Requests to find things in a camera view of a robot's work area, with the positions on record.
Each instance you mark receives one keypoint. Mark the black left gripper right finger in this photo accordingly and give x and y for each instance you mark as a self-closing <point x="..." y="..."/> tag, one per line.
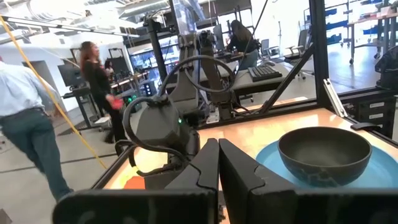
<point x="236" y="174"/>

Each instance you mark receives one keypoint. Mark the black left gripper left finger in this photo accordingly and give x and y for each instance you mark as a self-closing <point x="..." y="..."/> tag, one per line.
<point x="205" y="168"/>

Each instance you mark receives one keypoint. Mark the orange cloth napkin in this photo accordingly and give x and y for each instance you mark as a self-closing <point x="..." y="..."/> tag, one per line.
<point x="134" y="183"/>

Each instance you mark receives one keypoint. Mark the black ribbed bowl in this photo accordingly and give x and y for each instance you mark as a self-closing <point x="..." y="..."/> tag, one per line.
<point x="323" y="155"/>

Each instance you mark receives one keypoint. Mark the blue round plate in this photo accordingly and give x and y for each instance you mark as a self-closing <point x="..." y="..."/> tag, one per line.
<point x="382" y="169"/>

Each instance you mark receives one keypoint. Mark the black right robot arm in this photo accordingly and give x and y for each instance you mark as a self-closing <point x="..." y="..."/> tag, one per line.
<point x="155" y="124"/>

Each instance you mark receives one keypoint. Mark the small red held object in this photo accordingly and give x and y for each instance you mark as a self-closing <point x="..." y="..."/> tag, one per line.
<point x="117" y="103"/>

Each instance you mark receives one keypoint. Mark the grey desk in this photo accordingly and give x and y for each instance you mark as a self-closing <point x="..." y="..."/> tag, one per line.
<point x="245" y="82"/>

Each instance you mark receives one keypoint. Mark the black computer keyboard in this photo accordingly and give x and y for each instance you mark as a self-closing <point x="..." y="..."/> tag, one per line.
<point x="264" y="73"/>

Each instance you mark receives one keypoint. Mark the person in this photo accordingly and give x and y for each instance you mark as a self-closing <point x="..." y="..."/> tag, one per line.
<point x="96" y="77"/>
<point x="242" y="40"/>
<point x="28" y="124"/>

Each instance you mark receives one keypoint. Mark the black standing desk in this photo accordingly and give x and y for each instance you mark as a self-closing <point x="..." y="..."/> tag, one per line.
<point x="81" y="93"/>

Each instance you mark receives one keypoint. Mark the silver aluminium bar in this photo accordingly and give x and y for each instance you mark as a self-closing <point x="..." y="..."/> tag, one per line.
<point x="334" y="98"/>

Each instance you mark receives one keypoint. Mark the grey office chair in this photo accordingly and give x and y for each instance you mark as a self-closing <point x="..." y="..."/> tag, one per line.
<point x="267" y="46"/>
<point x="300" y="46"/>

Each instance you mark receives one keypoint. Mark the dark computer monitor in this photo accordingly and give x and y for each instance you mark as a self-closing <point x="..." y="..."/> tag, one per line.
<point x="71" y="76"/>

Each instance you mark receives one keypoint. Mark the black labelled equipment boxes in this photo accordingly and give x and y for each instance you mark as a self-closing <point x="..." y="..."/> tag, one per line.
<point x="363" y="109"/>

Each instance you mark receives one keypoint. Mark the black bag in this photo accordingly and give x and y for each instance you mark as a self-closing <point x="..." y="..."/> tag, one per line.
<point x="387" y="68"/>

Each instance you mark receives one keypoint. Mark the shelving with blue bins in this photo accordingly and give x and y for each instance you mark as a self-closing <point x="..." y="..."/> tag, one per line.
<point x="357" y="25"/>

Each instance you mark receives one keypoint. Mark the black upright post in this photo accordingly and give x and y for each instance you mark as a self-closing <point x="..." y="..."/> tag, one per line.
<point x="157" y="49"/>

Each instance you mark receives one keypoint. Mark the black flat bracket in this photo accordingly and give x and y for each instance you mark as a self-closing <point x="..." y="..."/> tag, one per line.
<point x="365" y="126"/>

